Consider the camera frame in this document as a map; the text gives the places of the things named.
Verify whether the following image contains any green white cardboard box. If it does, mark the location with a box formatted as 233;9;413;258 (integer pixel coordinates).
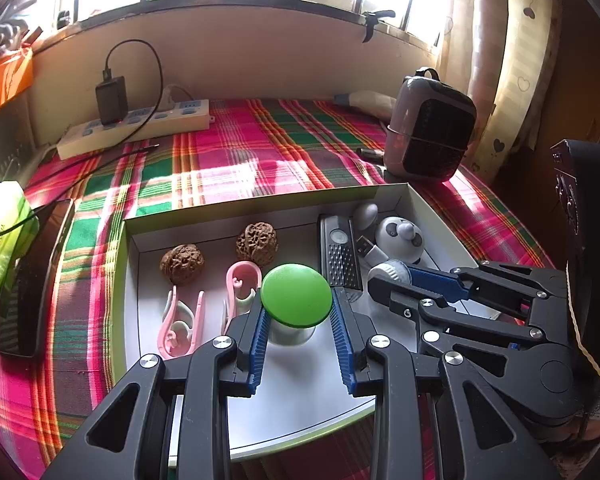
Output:
111;183;501;463

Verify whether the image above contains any black window handle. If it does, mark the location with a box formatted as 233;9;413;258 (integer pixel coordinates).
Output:
362;10;396;43

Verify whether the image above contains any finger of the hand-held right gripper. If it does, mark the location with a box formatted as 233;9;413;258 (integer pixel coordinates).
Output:
409;261;567;322
367;274;547;357

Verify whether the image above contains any pink plastic clip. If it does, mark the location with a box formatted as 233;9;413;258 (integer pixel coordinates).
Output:
157;285;206;361
222;261;263;328

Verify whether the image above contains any brown wrinkled walnut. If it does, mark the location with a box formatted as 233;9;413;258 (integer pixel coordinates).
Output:
236;223;279;267
160;244;204;277

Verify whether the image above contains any small grey mushroom figure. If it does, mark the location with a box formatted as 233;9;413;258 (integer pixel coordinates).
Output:
354;203;380;233

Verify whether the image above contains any black smartphone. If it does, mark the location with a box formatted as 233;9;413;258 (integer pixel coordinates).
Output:
0;199;76;358

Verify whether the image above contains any orange plastic tray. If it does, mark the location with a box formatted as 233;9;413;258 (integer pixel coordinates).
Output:
0;50;35;123

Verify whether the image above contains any grey space heater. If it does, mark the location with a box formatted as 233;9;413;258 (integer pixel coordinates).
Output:
382;67;478;183

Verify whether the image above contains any cream heart print curtain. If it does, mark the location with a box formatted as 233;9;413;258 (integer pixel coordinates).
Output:
472;0;563;181

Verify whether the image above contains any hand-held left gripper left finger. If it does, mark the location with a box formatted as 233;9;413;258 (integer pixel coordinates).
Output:
42;305;271;480

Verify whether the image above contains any tan cord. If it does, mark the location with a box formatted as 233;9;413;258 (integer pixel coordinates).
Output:
566;270;600;381

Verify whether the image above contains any black charger adapter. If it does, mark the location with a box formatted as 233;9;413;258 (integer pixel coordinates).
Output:
95;76;129;126

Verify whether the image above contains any white USB cable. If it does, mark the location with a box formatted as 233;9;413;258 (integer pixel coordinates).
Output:
355;236;382;263

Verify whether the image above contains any black charging cable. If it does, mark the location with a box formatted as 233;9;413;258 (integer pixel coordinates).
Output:
0;39;164;241

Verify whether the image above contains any black bike light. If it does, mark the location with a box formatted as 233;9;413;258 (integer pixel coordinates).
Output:
317;214;363;293

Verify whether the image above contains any white round USB gadget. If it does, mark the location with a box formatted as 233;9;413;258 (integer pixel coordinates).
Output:
369;259;412;287

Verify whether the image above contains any pink green plaid blanket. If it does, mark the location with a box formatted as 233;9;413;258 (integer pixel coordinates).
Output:
0;97;556;480

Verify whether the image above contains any green tissue pack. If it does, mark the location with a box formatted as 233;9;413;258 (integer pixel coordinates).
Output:
0;181;33;311

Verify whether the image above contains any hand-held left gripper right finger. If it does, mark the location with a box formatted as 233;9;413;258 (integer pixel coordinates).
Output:
330;299;551;480

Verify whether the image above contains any grey white panda gadget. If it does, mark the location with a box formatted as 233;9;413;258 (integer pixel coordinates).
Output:
375;216;426;266

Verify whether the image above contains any cream cloth bundle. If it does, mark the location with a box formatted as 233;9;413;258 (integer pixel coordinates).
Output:
334;90;396;121

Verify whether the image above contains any brown wooden cabinet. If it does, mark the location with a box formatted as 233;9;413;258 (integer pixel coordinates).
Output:
495;0;600;201

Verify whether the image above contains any white power strip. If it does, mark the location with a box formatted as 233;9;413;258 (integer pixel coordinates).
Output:
56;99;212;160

